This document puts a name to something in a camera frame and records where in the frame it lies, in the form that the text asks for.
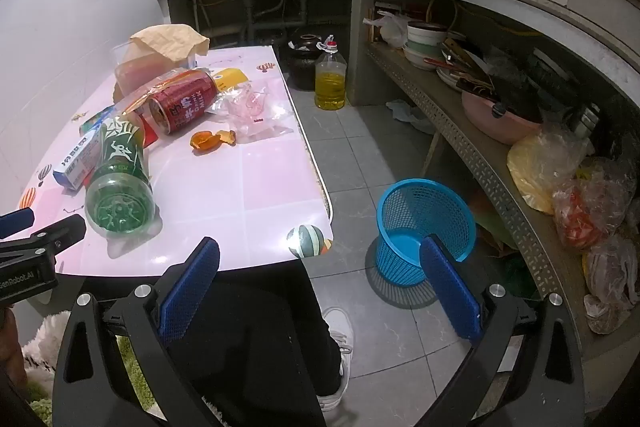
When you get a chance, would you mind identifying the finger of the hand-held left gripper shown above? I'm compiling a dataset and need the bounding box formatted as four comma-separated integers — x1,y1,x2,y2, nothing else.
0,208,35,239
0,214,87,259

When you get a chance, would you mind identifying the yellow white medicine box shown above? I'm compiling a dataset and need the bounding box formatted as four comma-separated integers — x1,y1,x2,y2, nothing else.
215,68,248,92

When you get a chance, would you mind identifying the clear bag with red contents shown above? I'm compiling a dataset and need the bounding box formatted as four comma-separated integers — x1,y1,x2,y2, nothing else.
552,177,631,253

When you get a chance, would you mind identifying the person's left hand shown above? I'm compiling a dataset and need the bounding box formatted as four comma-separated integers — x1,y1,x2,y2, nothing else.
0,307,28,388

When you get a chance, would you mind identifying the clear red plastic bag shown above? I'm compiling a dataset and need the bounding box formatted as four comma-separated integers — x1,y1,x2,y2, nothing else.
115,67,221,118

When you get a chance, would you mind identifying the orange peel piece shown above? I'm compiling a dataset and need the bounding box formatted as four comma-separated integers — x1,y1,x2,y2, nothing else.
190,132,221,155

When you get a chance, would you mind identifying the blue plastic waste basket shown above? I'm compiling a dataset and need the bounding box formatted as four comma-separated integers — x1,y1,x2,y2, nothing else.
376,178,477,289

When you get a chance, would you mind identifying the grey drain pipe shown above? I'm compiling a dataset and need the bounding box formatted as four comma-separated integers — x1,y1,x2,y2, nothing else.
240,0,311,48

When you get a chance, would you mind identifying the cooking oil bottle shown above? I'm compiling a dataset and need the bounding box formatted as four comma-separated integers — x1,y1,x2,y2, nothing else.
314,35,348,111

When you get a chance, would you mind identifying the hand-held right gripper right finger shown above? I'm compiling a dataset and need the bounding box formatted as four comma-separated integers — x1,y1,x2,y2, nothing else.
419,234,587,427

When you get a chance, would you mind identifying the clear plastic container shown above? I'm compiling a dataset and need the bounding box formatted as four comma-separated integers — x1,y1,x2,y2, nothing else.
112,42,196,104

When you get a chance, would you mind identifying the green plastic bottle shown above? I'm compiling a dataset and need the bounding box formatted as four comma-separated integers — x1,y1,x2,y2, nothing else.
84,116,157,238

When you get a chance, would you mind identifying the clear pink plastic wrapper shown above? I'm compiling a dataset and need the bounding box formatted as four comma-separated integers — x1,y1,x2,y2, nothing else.
205,82,296,144

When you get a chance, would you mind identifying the dark ceramic jar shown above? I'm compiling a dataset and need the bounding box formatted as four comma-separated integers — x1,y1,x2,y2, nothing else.
286,33,323,92

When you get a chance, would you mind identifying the brown paper bag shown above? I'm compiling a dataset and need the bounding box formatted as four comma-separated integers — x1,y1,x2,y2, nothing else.
130,24,211,65

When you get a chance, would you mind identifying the blue white toothpaste box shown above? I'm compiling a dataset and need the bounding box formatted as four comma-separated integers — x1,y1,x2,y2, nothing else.
52,105,118,192

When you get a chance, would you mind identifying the white plastic bag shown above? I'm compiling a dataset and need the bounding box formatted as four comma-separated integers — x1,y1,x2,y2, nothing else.
364,11,410,48

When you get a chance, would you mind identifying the pink basin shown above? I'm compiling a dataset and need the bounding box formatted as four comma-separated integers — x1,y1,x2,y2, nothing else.
461,89,543,145

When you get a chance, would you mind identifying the red drink can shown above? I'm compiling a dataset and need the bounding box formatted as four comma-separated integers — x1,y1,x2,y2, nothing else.
148,71,219,136

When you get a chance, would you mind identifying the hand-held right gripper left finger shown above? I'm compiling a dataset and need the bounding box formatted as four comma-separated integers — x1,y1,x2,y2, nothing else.
52,236,227,427

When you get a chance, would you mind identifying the stack of white bowls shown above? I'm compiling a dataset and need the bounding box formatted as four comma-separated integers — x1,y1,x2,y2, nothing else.
402,22,448,70

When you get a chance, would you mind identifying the person's black trouser leg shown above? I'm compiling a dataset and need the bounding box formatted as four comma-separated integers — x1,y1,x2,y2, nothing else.
165,257,343,427

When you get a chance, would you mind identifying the yellow plastic bag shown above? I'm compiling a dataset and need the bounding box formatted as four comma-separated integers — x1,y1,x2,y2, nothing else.
507,129,596,215

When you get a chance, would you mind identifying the person's white shoe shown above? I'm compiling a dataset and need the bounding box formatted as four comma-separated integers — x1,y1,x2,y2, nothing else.
317,307,355,413

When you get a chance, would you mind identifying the white rag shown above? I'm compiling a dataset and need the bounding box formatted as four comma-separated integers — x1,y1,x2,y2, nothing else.
386,99,436,135

